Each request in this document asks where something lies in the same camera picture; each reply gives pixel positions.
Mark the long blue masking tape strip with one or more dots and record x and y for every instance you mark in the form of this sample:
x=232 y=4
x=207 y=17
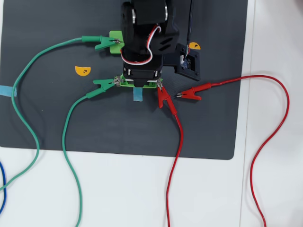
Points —
x=138 y=94

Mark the white AA battery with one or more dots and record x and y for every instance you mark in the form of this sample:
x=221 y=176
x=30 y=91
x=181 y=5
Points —
x=151 y=81

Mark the red alligator clip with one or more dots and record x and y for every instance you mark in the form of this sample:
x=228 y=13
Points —
x=163 y=97
x=191 y=93

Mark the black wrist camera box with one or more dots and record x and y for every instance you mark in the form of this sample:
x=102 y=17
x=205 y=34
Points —
x=191 y=68

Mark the green battery holder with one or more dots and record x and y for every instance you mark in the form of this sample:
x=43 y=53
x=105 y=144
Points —
x=125 y=84

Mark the green bulb holder base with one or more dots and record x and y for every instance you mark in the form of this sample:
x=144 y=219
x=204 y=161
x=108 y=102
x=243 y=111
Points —
x=116 y=47

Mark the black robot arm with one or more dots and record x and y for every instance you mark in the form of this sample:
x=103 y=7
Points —
x=146 y=35

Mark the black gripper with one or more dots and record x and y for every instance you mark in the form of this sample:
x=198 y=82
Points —
x=142 y=75

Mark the dark grey work mat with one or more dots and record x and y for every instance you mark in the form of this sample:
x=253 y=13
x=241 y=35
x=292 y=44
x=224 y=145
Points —
x=118 y=130

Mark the short blue masking tape piece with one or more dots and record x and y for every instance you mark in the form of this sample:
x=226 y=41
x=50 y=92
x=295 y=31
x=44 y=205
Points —
x=7 y=91

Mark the yellow half-round lightning sticker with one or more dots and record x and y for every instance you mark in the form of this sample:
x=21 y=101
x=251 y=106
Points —
x=195 y=46
x=81 y=71

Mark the green alligator clip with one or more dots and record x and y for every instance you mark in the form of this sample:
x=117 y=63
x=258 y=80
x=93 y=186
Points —
x=101 y=41
x=101 y=86

